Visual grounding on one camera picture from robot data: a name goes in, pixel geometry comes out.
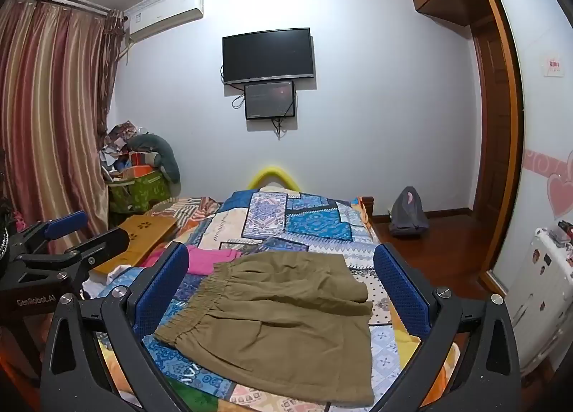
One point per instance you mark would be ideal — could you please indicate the striped pink curtain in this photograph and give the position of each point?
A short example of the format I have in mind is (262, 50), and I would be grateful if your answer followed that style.
(53, 116)

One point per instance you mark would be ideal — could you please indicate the khaki pants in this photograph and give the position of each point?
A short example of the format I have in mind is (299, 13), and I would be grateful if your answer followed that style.
(286, 304)

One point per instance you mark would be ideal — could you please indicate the wooden door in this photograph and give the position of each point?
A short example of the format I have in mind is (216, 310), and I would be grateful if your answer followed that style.
(492, 125)

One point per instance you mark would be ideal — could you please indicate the black wall television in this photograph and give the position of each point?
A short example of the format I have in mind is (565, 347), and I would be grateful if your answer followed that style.
(267, 55)

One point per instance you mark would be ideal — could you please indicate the striped orange quilt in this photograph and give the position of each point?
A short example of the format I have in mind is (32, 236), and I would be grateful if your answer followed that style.
(192, 208)

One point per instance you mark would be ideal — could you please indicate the grey pillow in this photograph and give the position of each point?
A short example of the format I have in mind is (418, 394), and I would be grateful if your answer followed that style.
(163, 154)

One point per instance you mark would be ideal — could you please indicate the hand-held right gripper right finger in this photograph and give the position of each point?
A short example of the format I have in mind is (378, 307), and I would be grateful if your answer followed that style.
(403, 291)

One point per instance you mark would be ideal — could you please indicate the pile of papers and boxes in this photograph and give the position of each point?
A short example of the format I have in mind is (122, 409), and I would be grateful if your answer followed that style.
(121, 143)

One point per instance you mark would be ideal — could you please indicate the white sticker-covered appliance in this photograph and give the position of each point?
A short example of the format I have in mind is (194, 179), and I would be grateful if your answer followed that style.
(537, 286)

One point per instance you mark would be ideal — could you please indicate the green storage box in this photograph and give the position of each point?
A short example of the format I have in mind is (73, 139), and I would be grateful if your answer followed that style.
(141, 192)

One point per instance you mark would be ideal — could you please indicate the white cloth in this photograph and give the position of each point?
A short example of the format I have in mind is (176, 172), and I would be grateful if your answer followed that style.
(112, 275)

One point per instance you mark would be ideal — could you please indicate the wooden lap desk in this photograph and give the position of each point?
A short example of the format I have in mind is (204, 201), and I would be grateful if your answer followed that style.
(138, 233)

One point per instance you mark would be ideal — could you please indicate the blue patchwork blanket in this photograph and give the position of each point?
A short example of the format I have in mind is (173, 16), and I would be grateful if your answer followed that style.
(309, 224)

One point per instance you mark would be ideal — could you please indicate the curtain rod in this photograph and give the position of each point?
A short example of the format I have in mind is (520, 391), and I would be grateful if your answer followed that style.
(62, 0)

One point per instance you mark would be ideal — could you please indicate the grey backpack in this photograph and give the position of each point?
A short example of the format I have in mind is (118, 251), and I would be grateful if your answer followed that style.
(408, 215)

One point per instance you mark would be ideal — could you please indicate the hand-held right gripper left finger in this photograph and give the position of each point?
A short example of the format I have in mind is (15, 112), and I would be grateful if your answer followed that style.
(163, 286)

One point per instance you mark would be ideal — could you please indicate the yellow foam bed guard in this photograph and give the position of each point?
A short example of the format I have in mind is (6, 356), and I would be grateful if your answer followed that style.
(273, 171)

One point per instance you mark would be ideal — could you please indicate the wooden bed frame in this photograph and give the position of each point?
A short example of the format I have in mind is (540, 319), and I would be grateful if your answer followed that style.
(366, 206)

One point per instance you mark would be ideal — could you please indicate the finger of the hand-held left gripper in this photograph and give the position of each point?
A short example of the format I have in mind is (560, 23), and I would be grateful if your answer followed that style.
(67, 223)
(109, 244)

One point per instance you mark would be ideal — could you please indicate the pink cloth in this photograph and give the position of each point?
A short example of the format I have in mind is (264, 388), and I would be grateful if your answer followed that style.
(210, 257)

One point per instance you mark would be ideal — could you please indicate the white air conditioner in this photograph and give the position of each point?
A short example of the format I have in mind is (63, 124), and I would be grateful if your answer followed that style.
(165, 13)

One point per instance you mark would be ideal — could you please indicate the small black wall monitor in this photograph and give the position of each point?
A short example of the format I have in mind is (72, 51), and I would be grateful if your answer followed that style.
(269, 99)

